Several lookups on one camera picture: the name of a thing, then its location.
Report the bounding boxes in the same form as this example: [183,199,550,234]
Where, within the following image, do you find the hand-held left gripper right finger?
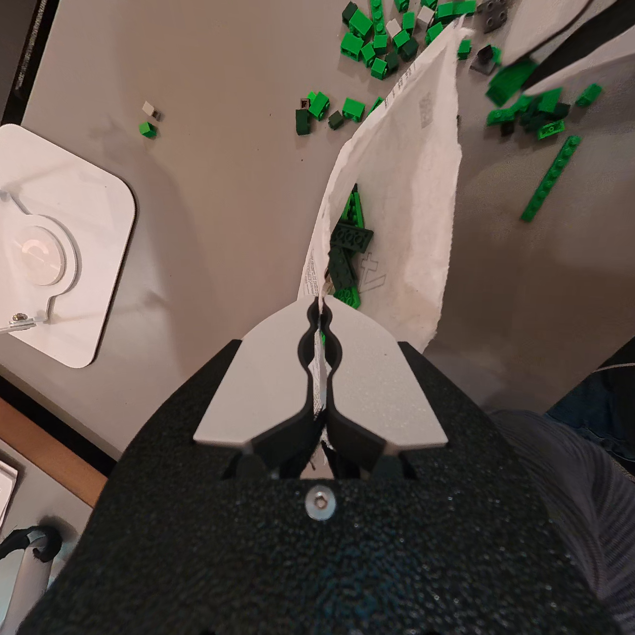
[320,299,449,478]

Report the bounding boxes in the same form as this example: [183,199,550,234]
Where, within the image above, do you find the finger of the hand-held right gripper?
[501,0,635,67]
[522,30,635,98]

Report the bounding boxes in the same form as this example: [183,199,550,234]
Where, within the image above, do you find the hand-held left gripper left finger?
[192,298,327,478]

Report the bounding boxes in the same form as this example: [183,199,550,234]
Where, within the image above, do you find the wide green plate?
[486,60,541,108]

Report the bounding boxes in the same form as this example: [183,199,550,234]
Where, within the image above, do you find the heap of mixed green plates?
[323,185,374,311]

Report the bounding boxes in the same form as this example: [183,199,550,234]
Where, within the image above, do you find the white paper bag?
[298,14,478,469]

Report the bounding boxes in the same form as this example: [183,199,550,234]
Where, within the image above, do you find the dark grey square plate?
[478,0,510,33]

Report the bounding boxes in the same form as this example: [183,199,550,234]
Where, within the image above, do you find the heap of green bricks and plates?
[486,83,603,142]

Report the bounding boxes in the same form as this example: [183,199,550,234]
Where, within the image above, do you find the dark grey brick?
[470,45,503,75]

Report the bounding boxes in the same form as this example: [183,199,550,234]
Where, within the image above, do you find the long green plate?
[520,135,582,223]

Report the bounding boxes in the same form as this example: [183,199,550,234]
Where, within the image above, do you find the pile of green bricks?
[340,0,477,80]

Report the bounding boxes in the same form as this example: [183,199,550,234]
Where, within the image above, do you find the person's grey ribbed sweater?
[487,409,635,635]

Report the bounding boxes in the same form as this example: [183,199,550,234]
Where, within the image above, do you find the person's blue jeans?
[546,337,635,479]

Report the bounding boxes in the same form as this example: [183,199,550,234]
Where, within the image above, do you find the brown wooden surface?
[0,397,109,508]

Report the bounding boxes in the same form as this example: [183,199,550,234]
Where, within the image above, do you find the white square stand base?
[0,124,138,369]

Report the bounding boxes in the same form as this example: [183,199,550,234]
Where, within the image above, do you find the white booklet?
[0,459,20,529]

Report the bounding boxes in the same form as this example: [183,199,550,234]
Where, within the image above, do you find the pale object with black strap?
[0,525,63,635]

